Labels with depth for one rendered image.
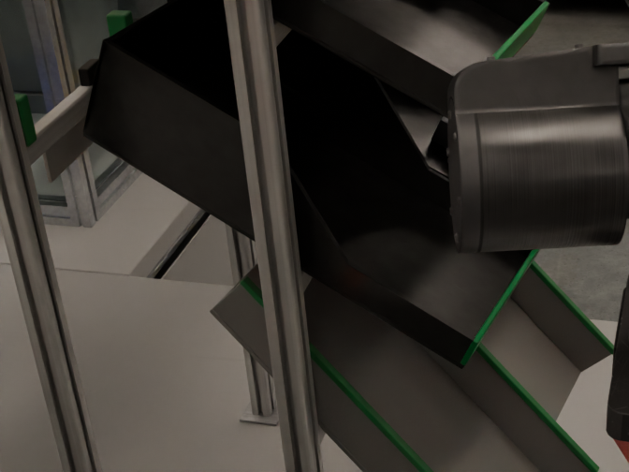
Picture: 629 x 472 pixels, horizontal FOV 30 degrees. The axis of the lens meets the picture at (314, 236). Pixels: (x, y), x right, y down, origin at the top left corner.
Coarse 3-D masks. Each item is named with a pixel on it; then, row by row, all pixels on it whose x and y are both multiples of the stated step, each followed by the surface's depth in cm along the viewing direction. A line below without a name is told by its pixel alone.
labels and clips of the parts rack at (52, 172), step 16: (112, 16) 83; (128, 16) 84; (112, 32) 84; (96, 64) 80; (80, 80) 80; (16, 96) 71; (32, 128) 73; (80, 128) 81; (64, 144) 79; (80, 144) 81; (48, 160) 77; (64, 160) 79; (48, 176) 78; (320, 432) 78
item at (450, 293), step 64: (192, 0) 78; (128, 64) 70; (192, 64) 84; (320, 64) 79; (128, 128) 72; (192, 128) 70; (320, 128) 82; (384, 128) 79; (192, 192) 72; (320, 192) 77; (384, 192) 79; (448, 192) 79; (320, 256) 70; (384, 256) 74; (448, 256) 76; (512, 256) 78; (384, 320) 70; (448, 320) 72
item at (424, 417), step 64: (256, 320) 76; (320, 320) 83; (320, 384) 76; (384, 384) 83; (448, 384) 87; (512, 384) 85; (384, 448) 76; (448, 448) 83; (512, 448) 87; (576, 448) 85
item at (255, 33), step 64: (256, 0) 60; (0, 64) 68; (256, 64) 62; (0, 128) 69; (256, 128) 65; (0, 192) 72; (256, 192) 66; (64, 320) 78; (64, 384) 78; (256, 384) 118; (64, 448) 82; (320, 448) 77
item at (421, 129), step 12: (384, 84) 91; (396, 96) 91; (408, 96) 91; (396, 108) 89; (408, 108) 90; (420, 108) 90; (408, 120) 89; (420, 120) 89; (432, 120) 90; (420, 132) 88; (432, 132) 88; (420, 144) 87; (432, 144) 87; (432, 156) 86; (444, 156) 86; (432, 168) 81; (444, 168) 85
